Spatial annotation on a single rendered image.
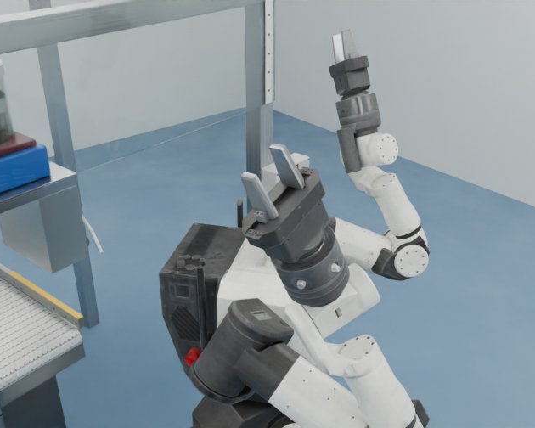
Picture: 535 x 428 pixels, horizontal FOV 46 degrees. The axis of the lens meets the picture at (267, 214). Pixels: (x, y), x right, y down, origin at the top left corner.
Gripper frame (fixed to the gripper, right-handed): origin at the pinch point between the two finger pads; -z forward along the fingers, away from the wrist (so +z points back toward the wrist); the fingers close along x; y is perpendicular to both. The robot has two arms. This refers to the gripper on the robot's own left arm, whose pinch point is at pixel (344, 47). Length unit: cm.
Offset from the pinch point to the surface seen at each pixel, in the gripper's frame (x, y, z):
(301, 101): -423, -128, -3
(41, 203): -21, 70, 17
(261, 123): -52, 8, 11
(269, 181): -56, 9, 29
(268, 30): -43.0, 2.6, -12.8
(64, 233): -27, 68, 26
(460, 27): -260, -195, -22
